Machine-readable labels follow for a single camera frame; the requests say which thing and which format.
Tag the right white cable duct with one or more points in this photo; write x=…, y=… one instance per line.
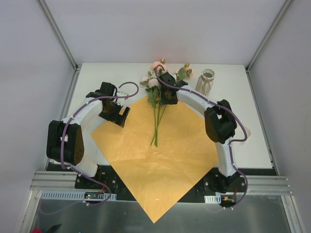
x=213, y=199

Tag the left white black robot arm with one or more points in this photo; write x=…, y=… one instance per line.
x=65, y=137

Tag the beige ribbed vase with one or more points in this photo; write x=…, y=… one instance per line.
x=205, y=82

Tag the white cable duct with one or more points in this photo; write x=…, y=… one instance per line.
x=77, y=195
x=213, y=199

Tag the left white cable duct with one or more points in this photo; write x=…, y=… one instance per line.
x=77, y=195

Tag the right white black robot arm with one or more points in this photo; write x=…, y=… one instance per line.
x=220, y=124

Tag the right aluminium frame post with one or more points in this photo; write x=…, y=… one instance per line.
x=276, y=21

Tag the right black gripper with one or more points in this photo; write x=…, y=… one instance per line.
x=167, y=96

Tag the pink flower bouquet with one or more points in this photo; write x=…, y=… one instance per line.
x=155, y=94

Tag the aluminium front rail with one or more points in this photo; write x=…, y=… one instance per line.
x=257, y=185

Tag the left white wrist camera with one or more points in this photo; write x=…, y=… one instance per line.
x=122, y=94

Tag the orange wrapping paper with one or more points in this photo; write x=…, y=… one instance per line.
x=158, y=176

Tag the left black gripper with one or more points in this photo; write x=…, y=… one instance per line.
x=116, y=116

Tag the left aluminium frame post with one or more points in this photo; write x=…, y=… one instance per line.
x=57, y=33

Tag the aluminium frame post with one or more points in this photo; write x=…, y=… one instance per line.
x=276, y=21
x=57, y=33

